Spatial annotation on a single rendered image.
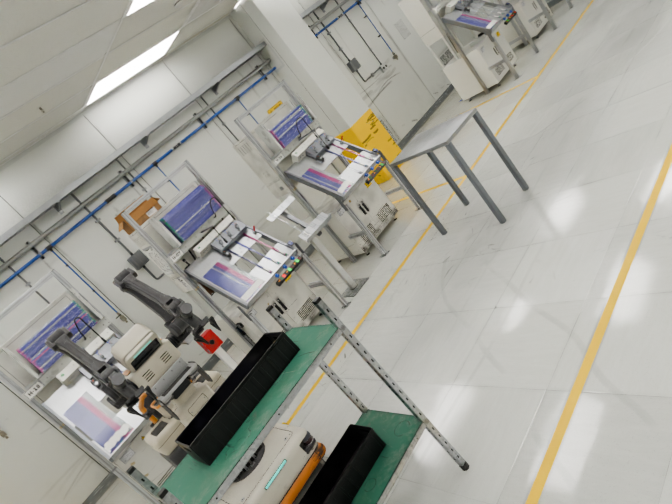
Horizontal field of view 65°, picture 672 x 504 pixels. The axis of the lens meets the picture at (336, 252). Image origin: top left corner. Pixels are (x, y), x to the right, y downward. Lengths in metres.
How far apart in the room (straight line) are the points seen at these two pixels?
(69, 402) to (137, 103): 3.60
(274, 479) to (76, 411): 1.71
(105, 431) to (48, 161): 3.12
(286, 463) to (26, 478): 3.32
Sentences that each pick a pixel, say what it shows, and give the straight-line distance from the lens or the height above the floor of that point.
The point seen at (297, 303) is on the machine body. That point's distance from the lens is 4.95.
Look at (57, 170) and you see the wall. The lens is 6.24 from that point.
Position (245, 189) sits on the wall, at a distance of 6.80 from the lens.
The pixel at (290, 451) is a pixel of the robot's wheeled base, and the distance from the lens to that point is 3.27.
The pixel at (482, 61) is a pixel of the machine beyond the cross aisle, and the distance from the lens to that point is 7.92.
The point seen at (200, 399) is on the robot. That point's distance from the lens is 3.07.
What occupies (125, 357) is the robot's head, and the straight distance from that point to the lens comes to 2.89.
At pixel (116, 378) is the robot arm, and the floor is 1.33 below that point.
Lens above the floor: 1.79
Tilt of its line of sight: 16 degrees down
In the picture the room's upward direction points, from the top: 40 degrees counter-clockwise
